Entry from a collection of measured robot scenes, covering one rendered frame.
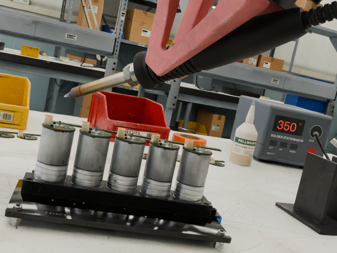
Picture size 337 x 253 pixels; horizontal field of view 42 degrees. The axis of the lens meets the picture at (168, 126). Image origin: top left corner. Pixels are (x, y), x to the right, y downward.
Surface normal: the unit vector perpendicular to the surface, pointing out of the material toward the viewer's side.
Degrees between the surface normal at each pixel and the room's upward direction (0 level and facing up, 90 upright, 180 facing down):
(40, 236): 0
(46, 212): 0
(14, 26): 90
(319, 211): 90
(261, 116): 90
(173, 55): 99
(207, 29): 108
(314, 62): 90
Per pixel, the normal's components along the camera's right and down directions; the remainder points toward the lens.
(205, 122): -0.88, -0.11
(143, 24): 0.29, 0.15
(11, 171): 0.21, -0.97
